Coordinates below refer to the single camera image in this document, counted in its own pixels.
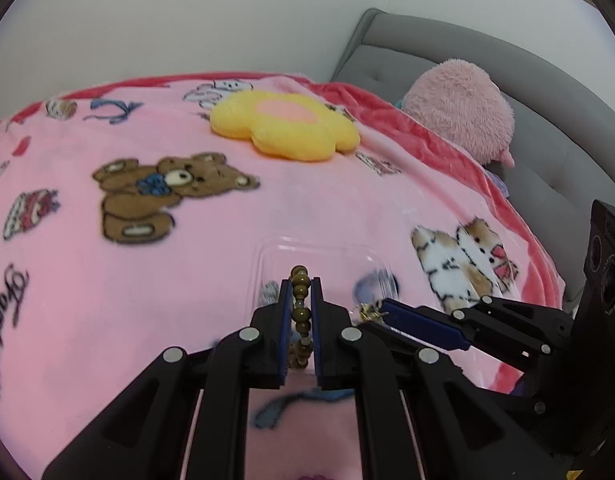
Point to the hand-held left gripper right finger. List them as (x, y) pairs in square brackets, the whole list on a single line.
[(316, 320)]

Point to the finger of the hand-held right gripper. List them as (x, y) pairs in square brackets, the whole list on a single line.
[(422, 321), (387, 336)]

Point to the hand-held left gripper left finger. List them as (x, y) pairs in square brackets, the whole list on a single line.
[(286, 320)]

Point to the gold jewelry piece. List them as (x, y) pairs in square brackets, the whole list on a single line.
[(368, 313)]

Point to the clear plastic tray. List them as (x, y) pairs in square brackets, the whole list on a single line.
[(332, 265)]

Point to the pink printed blanket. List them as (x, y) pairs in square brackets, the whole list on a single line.
[(137, 270)]

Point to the purple cloth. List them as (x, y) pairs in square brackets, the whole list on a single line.
[(498, 183)]

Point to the yellow flower pillow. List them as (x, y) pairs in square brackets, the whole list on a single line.
[(287, 127)]

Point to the grey upholstered headboard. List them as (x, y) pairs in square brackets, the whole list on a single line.
[(547, 125)]

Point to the pink plush toy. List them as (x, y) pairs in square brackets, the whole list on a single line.
[(457, 110)]

